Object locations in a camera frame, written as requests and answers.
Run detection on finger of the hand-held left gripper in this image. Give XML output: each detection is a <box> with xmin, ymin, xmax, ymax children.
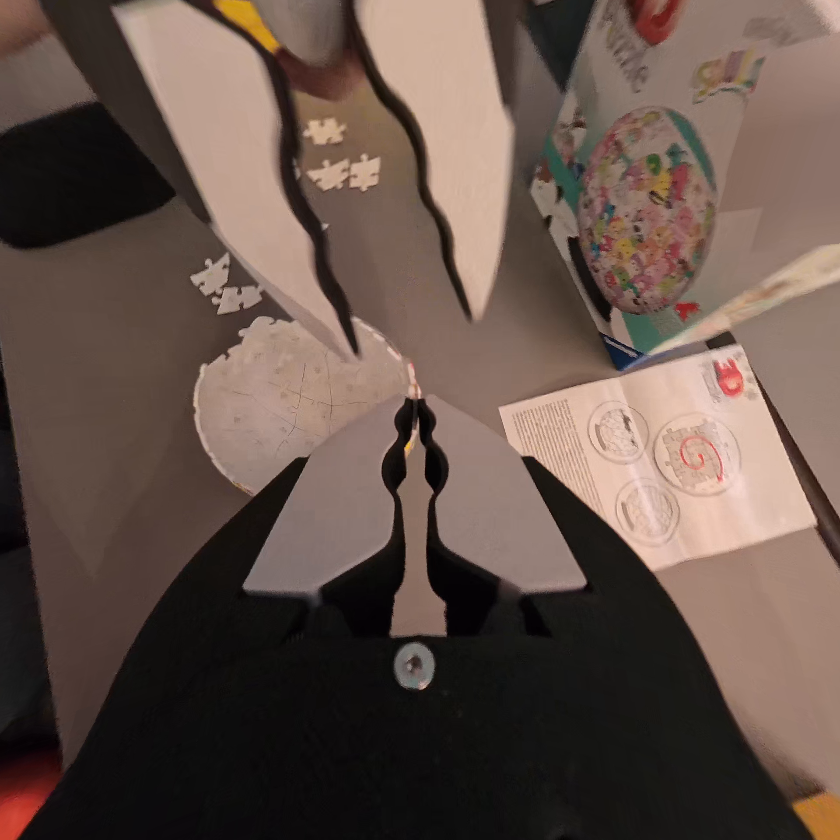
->
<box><xmin>351</xmin><ymin>0</ymin><xmax>516</xmax><ymax>324</ymax></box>
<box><xmin>112</xmin><ymin>0</ymin><xmax>361</xmax><ymax>362</ymax></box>

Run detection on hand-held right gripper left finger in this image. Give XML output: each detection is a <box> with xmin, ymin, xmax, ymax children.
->
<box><xmin>241</xmin><ymin>394</ymin><xmax>416</xmax><ymax>634</ymax></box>

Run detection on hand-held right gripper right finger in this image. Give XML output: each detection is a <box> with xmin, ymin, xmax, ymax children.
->
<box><xmin>420</xmin><ymin>394</ymin><xmax>587</xmax><ymax>634</ymax></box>

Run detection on partly built puzzle ball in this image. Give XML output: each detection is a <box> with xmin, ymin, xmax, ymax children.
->
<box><xmin>193</xmin><ymin>315</ymin><xmax>421</xmax><ymax>496</ymax></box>

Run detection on white puzzle pieces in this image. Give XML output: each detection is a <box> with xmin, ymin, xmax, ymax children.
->
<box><xmin>189</xmin><ymin>118</ymin><xmax>383</xmax><ymax>317</ymax></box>

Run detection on person's left forearm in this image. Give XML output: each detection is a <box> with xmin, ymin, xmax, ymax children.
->
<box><xmin>0</xmin><ymin>0</ymin><xmax>56</xmax><ymax>56</ymax></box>

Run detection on printed puzzle box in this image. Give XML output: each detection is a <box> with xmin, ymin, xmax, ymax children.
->
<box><xmin>528</xmin><ymin>0</ymin><xmax>840</xmax><ymax>371</ymax></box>

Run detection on person's left hand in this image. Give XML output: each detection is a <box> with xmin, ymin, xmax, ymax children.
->
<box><xmin>276</xmin><ymin>49</ymin><xmax>368</xmax><ymax>101</ymax></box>

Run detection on black cushioned pad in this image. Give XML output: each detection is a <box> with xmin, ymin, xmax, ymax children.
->
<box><xmin>0</xmin><ymin>101</ymin><xmax>178</xmax><ymax>250</ymax></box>

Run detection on yellow plastic bin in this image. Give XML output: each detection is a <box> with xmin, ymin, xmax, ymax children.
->
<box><xmin>217</xmin><ymin>0</ymin><xmax>283</xmax><ymax>56</ymax></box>

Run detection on folded instruction leaflet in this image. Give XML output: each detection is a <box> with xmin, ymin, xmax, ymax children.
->
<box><xmin>499</xmin><ymin>346</ymin><xmax>818</xmax><ymax>572</ymax></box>

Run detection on orange cloth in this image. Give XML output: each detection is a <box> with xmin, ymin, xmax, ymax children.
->
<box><xmin>0</xmin><ymin>748</ymin><xmax>67</xmax><ymax>840</ymax></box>

